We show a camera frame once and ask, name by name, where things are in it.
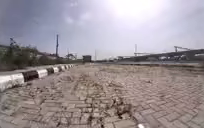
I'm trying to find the dark building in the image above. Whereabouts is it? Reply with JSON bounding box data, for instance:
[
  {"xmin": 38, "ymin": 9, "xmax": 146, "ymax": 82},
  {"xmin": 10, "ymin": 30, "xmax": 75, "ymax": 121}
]
[{"xmin": 82, "ymin": 54, "xmax": 92, "ymax": 63}]

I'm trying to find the grey brick paved path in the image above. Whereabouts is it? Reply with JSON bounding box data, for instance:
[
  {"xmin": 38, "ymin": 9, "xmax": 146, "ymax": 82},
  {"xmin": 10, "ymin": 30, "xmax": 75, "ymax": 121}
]
[{"xmin": 0, "ymin": 63, "xmax": 204, "ymax": 128}]

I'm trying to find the pale mast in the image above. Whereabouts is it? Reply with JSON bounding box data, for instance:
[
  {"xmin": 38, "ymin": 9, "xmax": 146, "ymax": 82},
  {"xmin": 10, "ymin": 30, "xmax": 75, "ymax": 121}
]
[{"xmin": 133, "ymin": 43, "xmax": 152, "ymax": 57}]

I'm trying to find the dark utility pole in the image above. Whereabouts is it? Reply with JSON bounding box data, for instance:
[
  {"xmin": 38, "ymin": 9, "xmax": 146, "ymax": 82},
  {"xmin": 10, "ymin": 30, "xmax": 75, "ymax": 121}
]
[{"xmin": 55, "ymin": 33, "xmax": 60, "ymax": 58}]

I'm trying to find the low grey kerb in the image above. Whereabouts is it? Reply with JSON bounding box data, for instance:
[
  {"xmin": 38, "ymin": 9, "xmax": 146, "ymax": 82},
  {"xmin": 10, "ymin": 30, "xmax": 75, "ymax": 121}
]
[{"xmin": 116, "ymin": 60, "xmax": 204, "ymax": 68}]

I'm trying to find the crane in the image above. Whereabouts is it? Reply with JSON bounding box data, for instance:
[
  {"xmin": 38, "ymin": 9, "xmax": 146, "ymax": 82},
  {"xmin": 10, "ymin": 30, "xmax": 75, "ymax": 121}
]
[{"xmin": 173, "ymin": 45, "xmax": 192, "ymax": 53}]

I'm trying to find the row of trees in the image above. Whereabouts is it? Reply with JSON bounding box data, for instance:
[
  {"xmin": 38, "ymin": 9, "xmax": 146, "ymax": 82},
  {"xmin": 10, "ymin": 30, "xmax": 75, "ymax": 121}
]
[{"xmin": 0, "ymin": 37, "xmax": 83, "ymax": 71}]

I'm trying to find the elevated bridge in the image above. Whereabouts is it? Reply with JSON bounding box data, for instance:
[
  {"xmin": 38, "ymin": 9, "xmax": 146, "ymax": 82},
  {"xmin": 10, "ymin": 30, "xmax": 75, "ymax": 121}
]
[{"xmin": 118, "ymin": 47, "xmax": 204, "ymax": 62}]

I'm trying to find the black and white kerb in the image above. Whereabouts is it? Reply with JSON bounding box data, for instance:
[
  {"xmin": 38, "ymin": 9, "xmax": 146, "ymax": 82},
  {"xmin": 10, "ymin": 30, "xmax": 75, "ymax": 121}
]
[{"xmin": 0, "ymin": 63, "xmax": 78, "ymax": 95}]

